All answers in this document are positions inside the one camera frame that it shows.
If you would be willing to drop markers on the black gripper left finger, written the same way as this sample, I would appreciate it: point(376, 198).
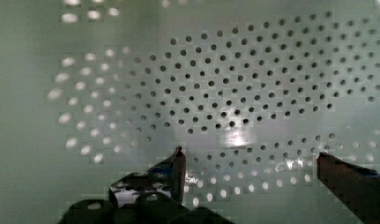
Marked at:
point(166, 177)

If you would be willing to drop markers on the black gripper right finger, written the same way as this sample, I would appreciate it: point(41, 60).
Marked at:
point(358, 188)

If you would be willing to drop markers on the green plastic strainer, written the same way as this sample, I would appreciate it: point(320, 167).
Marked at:
point(251, 90)

